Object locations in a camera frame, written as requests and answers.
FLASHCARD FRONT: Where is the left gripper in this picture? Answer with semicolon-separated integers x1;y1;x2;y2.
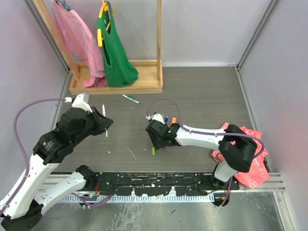
73;105;113;145

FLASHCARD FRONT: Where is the white pen green tip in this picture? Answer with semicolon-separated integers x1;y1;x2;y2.
102;104;108;137

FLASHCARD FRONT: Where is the green tank top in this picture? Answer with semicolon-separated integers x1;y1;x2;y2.
97;1;139;88

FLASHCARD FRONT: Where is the wooden clothes rack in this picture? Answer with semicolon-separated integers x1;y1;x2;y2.
34;0;163;94

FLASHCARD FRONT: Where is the pink shirt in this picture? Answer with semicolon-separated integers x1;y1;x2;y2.
52;1;108;88

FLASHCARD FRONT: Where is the red patterned cloth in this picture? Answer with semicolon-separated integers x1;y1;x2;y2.
211;122;270;189

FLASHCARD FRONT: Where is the yellow hanger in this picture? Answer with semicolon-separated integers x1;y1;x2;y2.
97;0;115;48

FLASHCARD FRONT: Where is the blue grey hanger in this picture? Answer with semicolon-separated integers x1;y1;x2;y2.
55;0;72;12

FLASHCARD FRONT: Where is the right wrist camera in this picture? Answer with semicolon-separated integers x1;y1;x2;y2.
146;113;165;124

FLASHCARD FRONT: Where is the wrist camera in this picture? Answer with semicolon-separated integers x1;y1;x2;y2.
64;92;92;113
146;113;165;124

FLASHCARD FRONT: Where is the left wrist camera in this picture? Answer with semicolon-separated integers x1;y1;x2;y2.
64;92;92;113

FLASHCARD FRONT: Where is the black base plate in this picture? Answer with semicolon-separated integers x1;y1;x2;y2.
88;172;229;196

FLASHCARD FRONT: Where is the grey slotted cable duct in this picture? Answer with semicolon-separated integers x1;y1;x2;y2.
64;193;215;203

